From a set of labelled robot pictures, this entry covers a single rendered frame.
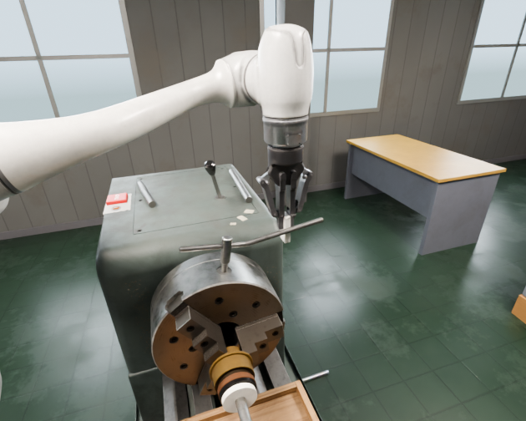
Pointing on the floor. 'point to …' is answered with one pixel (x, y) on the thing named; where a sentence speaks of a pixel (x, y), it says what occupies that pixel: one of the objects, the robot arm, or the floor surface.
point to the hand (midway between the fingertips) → (285, 227)
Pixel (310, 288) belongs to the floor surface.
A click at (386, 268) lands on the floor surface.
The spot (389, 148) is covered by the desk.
